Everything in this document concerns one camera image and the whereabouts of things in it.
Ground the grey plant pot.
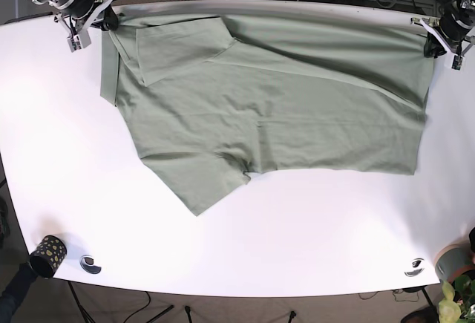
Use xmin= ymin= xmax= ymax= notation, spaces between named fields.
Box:
xmin=434 ymin=244 xmax=474 ymax=284

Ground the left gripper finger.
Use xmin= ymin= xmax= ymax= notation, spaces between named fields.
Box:
xmin=423 ymin=33 xmax=445 ymax=58

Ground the left table cable grommet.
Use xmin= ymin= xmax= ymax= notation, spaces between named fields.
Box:
xmin=79 ymin=255 xmax=102 ymax=275

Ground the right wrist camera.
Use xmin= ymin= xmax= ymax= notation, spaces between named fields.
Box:
xmin=68 ymin=31 xmax=91 ymax=52

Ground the black cup with gold spots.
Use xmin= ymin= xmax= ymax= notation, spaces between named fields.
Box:
xmin=29 ymin=235 xmax=68 ymax=278

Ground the table cable grommet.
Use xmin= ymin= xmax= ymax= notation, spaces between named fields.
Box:
xmin=79 ymin=255 xmax=102 ymax=275
xmin=404 ymin=258 xmax=425 ymax=278

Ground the right table cable grommet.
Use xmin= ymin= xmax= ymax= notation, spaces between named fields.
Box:
xmin=404 ymin=258 xmax=425 ymax=278

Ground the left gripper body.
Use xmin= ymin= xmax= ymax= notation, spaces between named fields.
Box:
xmin=439 ymin=0 xmax=474 ymax=50

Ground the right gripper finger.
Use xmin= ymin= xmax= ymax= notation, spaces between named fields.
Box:
xmin=99 ymin=5 xmax=119 ymax=31

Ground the light green T-shirt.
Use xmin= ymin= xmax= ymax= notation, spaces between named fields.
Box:
xmin=101 ymin=14 xmax=434 ymax=215

